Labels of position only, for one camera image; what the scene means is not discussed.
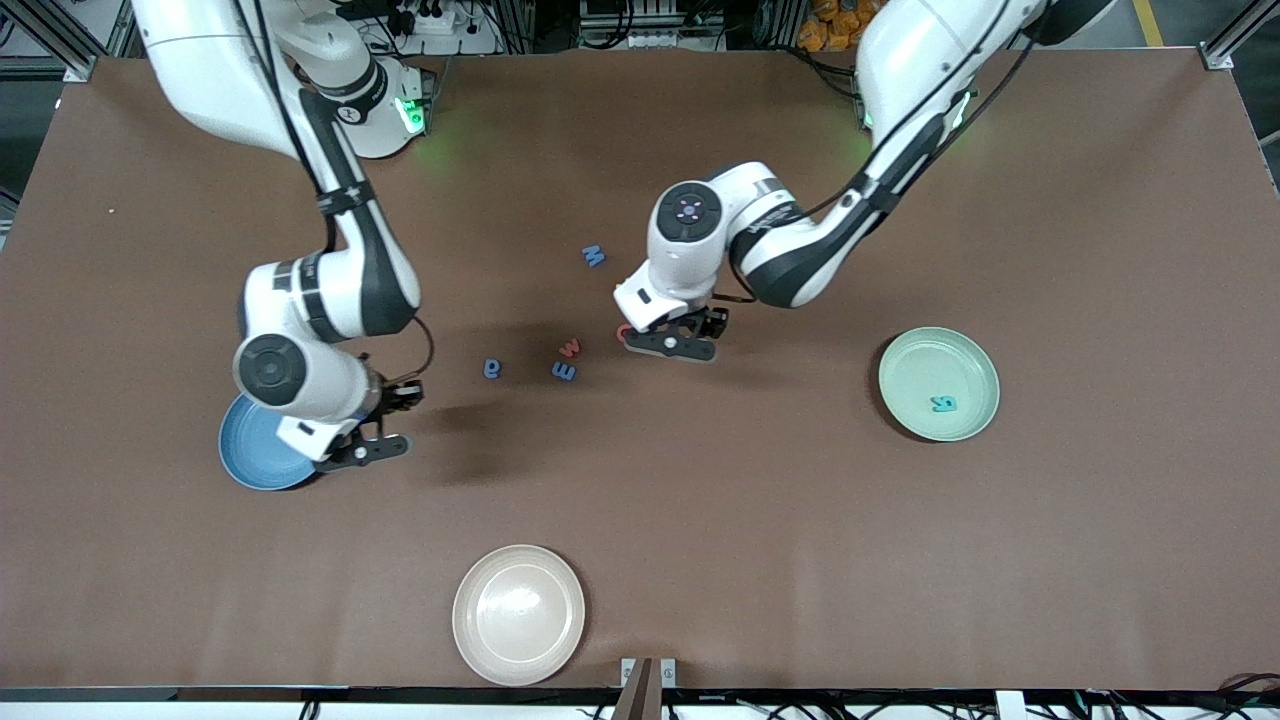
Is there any metal bracket with wooden post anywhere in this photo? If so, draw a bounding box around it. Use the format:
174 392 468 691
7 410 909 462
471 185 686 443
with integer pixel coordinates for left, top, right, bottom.
620 657 678 720

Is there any white power strip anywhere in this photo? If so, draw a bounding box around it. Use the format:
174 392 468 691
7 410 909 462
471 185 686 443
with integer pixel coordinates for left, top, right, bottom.
385 0 501 57

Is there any pale green plate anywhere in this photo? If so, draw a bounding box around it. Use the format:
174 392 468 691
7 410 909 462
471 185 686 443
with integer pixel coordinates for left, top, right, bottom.
878 326 1001 443

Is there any beige plate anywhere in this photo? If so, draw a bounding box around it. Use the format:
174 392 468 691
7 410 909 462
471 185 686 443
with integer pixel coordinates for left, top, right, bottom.
452 544 587 687

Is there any blue plate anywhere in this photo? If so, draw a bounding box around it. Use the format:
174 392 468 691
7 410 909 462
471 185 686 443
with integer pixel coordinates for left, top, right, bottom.
219 392 323 492

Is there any orange toy pile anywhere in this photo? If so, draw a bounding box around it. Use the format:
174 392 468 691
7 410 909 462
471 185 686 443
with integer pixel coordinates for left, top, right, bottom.
797 0 881 53

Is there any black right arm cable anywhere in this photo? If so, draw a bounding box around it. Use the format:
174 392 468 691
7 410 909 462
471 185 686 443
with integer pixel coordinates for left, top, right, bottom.
408 316 437 383

